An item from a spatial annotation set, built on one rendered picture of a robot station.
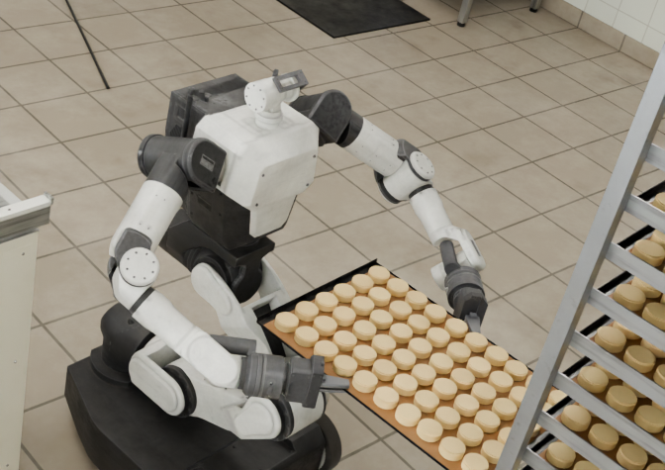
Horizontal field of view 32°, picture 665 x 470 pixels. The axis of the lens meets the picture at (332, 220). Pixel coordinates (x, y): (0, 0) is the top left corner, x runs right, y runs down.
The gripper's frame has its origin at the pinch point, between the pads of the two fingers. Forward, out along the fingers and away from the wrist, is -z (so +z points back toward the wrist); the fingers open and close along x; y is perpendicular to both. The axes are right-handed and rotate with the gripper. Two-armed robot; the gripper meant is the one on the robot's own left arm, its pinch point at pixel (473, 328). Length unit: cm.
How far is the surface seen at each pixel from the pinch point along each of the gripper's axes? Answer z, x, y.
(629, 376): -64, 43, 5
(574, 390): -58, 34, 0
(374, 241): 149, -80, 6
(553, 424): -58, 25, -1
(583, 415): -55, 26, 5
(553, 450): -55, 17, 2
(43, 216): 10, 7, -97
